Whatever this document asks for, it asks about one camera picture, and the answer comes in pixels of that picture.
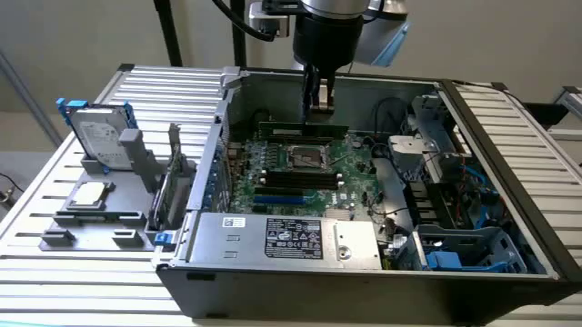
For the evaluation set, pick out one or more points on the black RAM slot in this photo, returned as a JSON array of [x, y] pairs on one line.
[[302, 139], [302, 182], [302, 178], [302, 173], [302, 186]]

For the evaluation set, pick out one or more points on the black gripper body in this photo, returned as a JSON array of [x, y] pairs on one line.
[[328, 41]]

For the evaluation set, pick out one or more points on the green motherboard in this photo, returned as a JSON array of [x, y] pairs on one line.
[[351, 190]]

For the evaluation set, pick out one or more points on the black expansion slot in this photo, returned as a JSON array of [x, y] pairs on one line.
[[277, 192]]

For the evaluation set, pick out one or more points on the metal drive cage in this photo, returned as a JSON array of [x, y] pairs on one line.
[[428, 136]]

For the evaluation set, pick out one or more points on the silver power supply unit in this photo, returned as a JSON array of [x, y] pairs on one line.
[[254, 245]]

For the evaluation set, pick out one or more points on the silver chipset heatsink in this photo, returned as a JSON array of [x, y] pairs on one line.
[[340, 214]]

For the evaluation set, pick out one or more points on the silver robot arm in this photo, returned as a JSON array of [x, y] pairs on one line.
[[383, 30]]

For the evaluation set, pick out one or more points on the silver hard disk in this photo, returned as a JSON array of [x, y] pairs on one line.
[[102, 136]]

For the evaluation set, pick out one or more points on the blue expansion slot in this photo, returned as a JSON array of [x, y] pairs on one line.
[[277, 201]]

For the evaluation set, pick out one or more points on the hard drive in blue bracket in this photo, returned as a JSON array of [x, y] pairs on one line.
[[76, 102]]

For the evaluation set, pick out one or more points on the grey and blue disk bay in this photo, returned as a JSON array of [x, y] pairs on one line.
[[473, 245]]

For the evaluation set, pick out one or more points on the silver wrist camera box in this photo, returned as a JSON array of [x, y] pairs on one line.
[[266, 18]]

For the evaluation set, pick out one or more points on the grey case latch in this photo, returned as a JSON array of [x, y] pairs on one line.
[[232, 78]]

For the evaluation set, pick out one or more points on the CPU socket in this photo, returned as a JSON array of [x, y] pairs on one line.
[[305, 157]]

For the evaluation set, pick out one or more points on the black open PC case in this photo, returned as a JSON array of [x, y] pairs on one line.
[[364, 293]]

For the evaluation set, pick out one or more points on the blue case latch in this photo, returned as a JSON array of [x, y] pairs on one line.
[[165, 238]]

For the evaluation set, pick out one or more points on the black stand post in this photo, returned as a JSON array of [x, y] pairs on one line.
[[240, 41], [169, 34]]

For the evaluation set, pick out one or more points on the silver CPU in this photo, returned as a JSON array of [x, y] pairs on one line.
[[93, 193]]

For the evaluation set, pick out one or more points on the grey parts rack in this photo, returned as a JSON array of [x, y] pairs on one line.
[[96, 235]]

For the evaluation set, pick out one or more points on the green graphics card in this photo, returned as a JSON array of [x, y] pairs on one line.
[[176, 177]]

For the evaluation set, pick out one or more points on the green RAM stick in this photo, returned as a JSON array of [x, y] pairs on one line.
[[292, 129]]

